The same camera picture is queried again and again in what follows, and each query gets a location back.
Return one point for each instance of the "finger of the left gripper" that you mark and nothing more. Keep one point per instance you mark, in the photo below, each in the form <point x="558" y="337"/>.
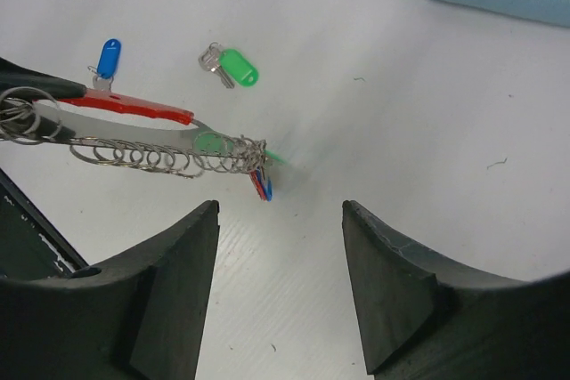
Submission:
<point x="13" y="75"/>

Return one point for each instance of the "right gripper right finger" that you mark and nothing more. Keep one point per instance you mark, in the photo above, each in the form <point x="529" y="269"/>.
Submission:
<point x="422" y="315"/>

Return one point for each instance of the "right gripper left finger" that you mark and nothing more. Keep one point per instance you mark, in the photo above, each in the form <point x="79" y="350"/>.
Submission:
<point x="137" y="315"/>

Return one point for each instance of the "key with blue tag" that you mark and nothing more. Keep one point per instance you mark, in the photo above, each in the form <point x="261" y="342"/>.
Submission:
<point x="107" y="66"/>

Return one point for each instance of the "red handled metal keyring holder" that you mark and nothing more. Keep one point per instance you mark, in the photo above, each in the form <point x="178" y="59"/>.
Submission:
<point x="30" y="116"/>

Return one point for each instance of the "bunch of tagged keys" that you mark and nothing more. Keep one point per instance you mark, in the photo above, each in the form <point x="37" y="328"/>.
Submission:
<point x="261" y="178"/>

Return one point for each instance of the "key with green tag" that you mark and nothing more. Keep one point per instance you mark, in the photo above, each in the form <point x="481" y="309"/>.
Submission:
<point x="229" y="65"/>

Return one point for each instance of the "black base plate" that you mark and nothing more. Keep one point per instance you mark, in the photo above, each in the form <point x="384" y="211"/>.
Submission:
<point x="31" y="247"/>

